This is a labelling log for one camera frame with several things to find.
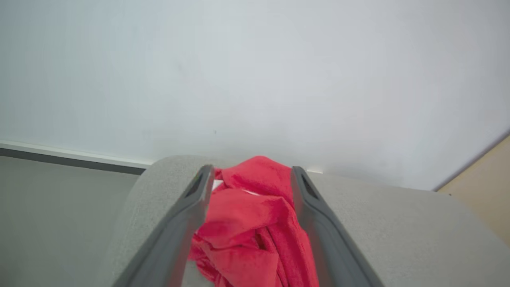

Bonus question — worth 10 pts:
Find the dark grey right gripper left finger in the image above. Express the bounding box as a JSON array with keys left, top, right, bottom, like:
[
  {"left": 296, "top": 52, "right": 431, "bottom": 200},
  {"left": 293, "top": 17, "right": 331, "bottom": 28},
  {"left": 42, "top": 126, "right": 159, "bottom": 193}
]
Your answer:
[{"left": 113, "top": 165, "right": 215, "bottom": 287}]

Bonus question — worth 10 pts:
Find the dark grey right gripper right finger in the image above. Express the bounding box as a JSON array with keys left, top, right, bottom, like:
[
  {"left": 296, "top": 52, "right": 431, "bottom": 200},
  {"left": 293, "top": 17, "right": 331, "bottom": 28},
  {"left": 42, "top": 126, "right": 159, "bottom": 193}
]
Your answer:
[{"left": 291, "top": 166, "right": 384, "bottom": 287}]

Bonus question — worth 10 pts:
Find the red clothing item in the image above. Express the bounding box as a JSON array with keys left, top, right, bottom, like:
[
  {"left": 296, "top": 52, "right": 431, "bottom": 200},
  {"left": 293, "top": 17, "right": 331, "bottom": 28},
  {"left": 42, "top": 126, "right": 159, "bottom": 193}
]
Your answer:
[{"left": 188, "top": 155, "right": 320, "bottom": 287}]

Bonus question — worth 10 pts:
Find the light grey fabric sofa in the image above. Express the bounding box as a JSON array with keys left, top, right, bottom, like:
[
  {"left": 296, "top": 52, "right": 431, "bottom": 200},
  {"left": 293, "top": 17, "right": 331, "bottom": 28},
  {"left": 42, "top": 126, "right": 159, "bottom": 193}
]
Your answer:
[{"left": 94, "top": 155, "right": 510, "bottom": 287}]

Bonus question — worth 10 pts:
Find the dark grey baseboard strip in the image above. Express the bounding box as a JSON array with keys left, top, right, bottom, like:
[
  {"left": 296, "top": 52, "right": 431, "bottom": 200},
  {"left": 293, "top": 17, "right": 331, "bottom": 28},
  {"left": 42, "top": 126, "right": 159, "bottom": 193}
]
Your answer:
[{"left": 0, "top": 140, "right": 153, "bottom": 176}]

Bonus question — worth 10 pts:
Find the beige wooden panel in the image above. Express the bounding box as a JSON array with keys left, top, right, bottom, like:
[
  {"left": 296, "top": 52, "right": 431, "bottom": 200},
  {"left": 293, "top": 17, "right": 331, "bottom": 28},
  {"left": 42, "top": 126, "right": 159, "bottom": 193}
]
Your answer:
[{"left": 433, "top": 130, "right": 510, "bottom": 248}]

